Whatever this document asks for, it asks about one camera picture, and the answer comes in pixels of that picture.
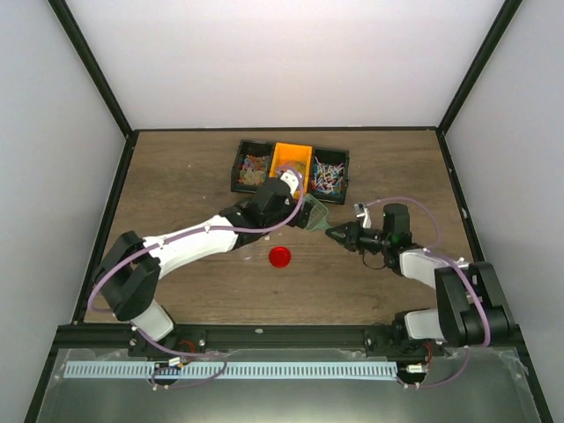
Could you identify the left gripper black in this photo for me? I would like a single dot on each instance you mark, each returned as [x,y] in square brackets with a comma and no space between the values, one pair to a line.
[292,214]

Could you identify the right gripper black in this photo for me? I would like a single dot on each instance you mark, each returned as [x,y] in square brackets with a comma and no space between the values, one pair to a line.
[350,228]

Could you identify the green slotted plastic scoop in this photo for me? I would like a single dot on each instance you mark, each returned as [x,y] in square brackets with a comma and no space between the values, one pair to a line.
[318,214]

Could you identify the black bin with popsicle candies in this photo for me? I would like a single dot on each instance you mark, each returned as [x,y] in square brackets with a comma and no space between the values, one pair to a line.
[252,165]

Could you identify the orange bin with gummies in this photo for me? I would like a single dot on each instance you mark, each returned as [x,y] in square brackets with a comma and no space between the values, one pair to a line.
[299,157]

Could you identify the black bin with lollipops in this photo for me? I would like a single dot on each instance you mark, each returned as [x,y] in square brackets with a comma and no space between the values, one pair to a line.
[329,175]

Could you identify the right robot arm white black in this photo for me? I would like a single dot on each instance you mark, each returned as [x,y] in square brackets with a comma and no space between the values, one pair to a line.
[471,307]

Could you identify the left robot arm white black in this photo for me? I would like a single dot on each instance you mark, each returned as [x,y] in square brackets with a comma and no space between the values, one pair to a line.
[128,275]

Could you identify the red round lid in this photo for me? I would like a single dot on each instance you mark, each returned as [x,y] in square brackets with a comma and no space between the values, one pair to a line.
[280,257]

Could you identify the clear plastic jar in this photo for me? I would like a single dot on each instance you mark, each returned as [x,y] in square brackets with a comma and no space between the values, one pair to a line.
[247,253]

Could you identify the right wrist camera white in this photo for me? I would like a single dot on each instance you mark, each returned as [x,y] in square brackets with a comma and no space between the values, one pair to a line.
[363,215]

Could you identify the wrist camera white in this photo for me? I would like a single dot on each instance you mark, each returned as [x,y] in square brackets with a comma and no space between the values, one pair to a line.
[291,180]
[363,215]

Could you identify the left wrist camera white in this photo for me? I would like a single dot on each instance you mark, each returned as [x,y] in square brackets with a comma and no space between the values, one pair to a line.
[291,180]

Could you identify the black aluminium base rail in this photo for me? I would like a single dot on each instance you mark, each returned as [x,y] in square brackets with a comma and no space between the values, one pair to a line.
[374,340]

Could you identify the light blue slotted cable duct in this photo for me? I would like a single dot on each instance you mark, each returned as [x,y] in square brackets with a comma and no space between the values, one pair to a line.
[371,370]

